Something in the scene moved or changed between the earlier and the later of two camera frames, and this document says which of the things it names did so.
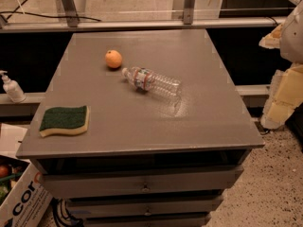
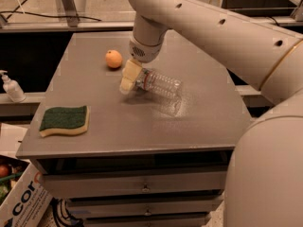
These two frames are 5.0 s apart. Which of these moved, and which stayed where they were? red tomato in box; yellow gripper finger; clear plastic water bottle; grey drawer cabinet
Moved: yellow gripper finger
Stayed: grey drawer cabinet; clear plastic water bottle; red tomato in box
